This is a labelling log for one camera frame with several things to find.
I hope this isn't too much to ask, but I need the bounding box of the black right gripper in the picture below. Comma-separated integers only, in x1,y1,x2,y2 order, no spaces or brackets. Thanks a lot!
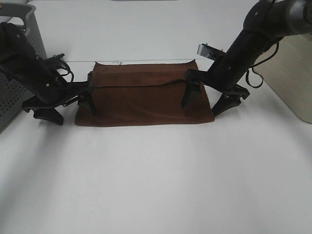
181,52,250,117

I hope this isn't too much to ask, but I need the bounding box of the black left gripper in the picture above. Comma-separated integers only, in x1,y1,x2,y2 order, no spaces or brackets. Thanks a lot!
23,58,96,125

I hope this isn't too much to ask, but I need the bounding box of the brown towel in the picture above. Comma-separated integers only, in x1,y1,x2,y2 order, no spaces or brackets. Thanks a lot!
75,60,215,127

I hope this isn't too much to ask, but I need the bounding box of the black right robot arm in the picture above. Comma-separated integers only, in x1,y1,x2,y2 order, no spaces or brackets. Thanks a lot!
181,0,312,116

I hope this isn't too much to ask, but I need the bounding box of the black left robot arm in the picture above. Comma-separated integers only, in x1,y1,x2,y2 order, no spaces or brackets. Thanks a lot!
0,22,96,125

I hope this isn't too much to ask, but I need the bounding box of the grey perforated plastic basket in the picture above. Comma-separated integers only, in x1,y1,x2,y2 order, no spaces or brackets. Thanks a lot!
0,2,47,130

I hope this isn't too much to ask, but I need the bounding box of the beige storage box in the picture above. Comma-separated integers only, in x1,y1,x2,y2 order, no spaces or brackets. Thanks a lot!
255,34,312,123

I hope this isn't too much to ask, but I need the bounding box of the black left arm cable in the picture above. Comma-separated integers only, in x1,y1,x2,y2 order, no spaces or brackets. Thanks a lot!
48,59,75,83

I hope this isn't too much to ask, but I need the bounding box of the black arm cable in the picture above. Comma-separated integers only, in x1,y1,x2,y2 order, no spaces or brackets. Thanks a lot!
246,39,281,88
48,59,75,83

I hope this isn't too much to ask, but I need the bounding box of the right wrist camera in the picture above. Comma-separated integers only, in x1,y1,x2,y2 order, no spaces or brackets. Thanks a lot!
197,43,225,61

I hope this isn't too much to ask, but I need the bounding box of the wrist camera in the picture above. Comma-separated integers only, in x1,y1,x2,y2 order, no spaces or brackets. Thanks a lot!
197,43,225,61
44,53,71,76

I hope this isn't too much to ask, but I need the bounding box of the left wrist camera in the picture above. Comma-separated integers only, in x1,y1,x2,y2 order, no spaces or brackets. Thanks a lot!
44,53,71,76

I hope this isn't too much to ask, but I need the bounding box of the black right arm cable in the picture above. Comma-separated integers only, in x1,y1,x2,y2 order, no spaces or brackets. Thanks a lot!
246,39,281,88

